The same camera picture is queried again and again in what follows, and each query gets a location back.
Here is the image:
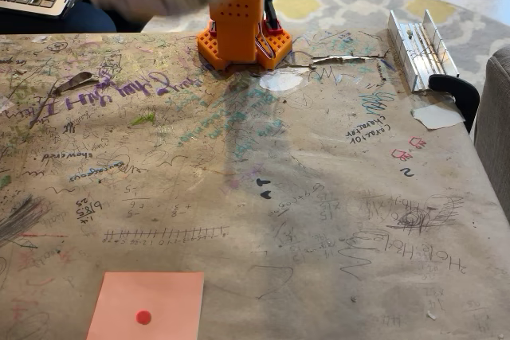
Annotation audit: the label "scribbled brown paper table cover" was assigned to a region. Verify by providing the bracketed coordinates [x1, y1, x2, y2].
[0, 28, 510, 340]

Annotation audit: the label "pink paper sheet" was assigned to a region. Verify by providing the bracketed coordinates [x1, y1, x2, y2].
[86, 271, 206, 340]

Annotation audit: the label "torn brown paper flap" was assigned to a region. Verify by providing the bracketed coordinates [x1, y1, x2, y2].
[53, 71, 95, 96]

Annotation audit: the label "orange robot base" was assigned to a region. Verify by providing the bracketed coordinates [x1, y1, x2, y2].
[196, 0, 294, 71]

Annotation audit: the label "person in blue clothes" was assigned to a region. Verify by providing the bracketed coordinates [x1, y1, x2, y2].
[0, 0, 148, 35]

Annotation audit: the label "aluminium rail profile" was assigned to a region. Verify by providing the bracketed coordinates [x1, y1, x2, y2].
[387, 9, 461, 92]

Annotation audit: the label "white red base wires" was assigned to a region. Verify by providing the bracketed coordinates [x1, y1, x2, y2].
[255, 17, 279, 59]

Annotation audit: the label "grey sofa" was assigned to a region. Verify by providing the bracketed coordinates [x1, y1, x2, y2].
[473, 45, 510, 224]

